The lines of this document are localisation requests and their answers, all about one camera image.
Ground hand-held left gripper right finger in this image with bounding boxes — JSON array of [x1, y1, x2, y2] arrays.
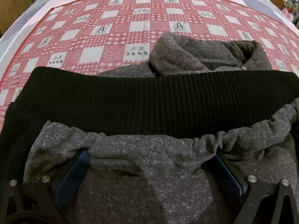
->
[[214, 153, 296, 224]]

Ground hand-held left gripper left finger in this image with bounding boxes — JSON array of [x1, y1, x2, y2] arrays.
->
[[5, 150, 91, 224]]

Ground grey jacket black ribbed hem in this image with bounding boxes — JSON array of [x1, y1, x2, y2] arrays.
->
[[0, 33, 299, 224]]

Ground red checked blanket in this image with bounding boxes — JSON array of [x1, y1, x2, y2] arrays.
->
[[0, 0, 299, 113]]

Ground wooden wardrobe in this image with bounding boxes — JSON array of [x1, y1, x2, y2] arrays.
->
[[0, 0, 34, 38]]

